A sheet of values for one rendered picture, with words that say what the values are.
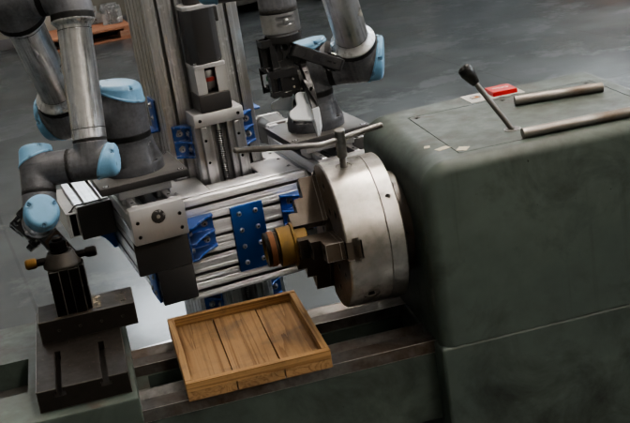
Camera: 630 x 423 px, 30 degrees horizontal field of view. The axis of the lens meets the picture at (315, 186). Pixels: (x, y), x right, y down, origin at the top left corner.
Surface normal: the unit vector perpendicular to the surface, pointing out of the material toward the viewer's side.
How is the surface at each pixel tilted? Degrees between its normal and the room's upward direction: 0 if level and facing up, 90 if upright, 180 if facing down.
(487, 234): 90
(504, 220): 90
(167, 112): 90
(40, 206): 66
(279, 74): 90
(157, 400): 0
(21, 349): 0
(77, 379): 0
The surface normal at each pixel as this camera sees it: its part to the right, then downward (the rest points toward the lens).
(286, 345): -0.15, -0.94
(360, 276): 0.25, 0.50
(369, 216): 0.13, -0.20
